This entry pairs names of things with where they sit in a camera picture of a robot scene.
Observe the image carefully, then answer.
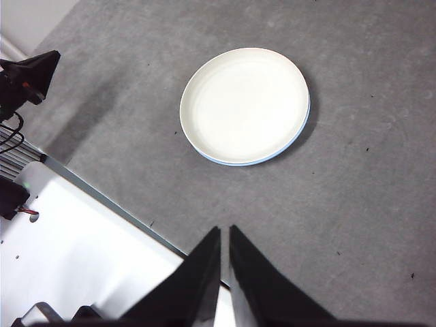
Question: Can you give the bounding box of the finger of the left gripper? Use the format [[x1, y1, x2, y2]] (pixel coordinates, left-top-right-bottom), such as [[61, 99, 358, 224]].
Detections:
[[10, 50, 62, 91]]

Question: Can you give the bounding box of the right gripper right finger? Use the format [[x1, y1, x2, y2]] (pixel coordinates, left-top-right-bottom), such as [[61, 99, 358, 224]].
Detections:
[[228, 224, 337, 325]]

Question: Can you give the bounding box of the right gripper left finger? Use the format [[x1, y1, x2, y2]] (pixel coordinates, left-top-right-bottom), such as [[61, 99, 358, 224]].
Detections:
[[121, 226, 222, 324]]

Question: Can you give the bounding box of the blue round plate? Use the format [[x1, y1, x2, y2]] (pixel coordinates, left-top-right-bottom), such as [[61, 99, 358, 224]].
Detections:
[[197, 91, 312, 168]]

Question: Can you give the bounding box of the white round plate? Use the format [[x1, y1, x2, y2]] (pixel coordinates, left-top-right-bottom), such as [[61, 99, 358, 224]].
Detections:
[[179, 47, 311, 165]]

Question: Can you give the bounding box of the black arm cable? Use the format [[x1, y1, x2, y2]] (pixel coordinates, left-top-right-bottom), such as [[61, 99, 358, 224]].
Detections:
[[0, 112, 25, 154]]

